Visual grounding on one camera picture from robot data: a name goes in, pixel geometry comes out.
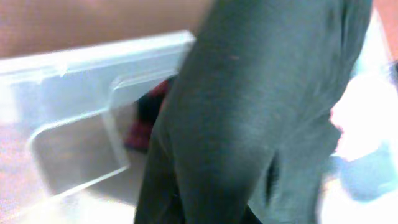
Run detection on black pants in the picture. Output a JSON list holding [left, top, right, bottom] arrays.
[[134, 0, 373, 224]]

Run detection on red navy plaid shirt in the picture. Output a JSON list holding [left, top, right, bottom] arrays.
[[124, 76, 176, 153]]

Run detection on clear plastic storage bin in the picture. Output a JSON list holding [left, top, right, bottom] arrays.
[[1, 30, 195, 223]]

